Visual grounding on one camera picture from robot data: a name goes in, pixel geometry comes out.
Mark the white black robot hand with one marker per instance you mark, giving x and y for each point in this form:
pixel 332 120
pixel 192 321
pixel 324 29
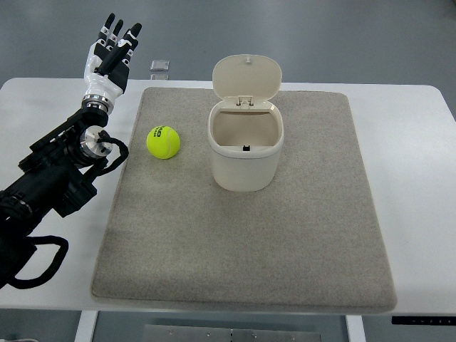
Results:
pixel 108 63

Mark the yellow tennis ball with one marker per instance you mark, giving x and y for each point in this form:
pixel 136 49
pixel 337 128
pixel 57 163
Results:
pixel 163 142

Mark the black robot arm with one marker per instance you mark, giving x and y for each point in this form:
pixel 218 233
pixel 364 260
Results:
pixel 57 175

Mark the cream lidded bin box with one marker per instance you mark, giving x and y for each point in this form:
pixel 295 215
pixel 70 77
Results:
pixel 245 130

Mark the clear floor plate lower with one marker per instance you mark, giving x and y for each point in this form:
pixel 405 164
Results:
pixel 159 76

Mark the clear floor plate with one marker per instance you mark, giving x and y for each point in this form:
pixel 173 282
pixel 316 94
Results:
pixel 160 65
pixel 159 76

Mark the clear floor plate upper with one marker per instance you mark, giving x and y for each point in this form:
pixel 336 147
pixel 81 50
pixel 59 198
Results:
pixel 160 65

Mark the white table leg left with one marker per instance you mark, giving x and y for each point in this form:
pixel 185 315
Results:
pixel 86 326

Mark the white table leg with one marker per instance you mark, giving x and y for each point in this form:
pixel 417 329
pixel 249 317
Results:
pixel 86 326
pixel 355 329

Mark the grey felt mat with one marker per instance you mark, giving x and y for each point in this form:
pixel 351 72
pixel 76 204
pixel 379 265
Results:
pixel 309 241

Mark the white table leg right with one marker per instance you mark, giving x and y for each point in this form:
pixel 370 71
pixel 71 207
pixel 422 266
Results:
pixel 355 329

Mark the black desk control panel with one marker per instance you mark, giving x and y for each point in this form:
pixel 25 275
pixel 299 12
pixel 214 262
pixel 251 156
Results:
pixel 424 320

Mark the metal base plate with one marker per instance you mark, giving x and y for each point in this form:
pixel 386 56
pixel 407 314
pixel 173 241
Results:
pixel 193 333

